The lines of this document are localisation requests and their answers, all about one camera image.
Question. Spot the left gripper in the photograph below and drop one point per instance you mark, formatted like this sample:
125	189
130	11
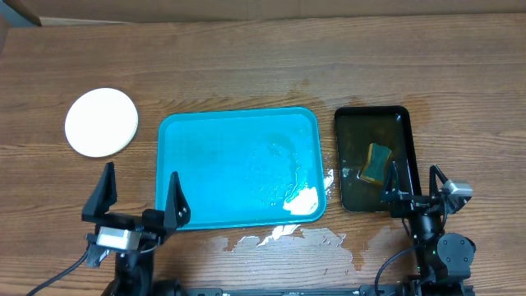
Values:
163	226

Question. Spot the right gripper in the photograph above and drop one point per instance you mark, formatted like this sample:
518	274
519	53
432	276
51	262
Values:
410	204

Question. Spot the green yellow sponge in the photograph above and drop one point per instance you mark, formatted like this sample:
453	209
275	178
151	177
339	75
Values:
373	170

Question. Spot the white plate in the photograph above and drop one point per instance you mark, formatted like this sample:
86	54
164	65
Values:
101	122

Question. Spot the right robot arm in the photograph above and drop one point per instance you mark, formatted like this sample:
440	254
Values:
443	259

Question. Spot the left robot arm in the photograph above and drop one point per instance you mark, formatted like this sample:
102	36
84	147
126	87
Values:
134	271

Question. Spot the black water tray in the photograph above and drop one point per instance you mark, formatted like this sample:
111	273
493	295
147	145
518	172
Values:
355	129

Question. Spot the teal plastic tray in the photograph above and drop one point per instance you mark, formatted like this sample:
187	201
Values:
243	168

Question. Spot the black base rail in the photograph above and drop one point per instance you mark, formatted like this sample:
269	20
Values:
363	290

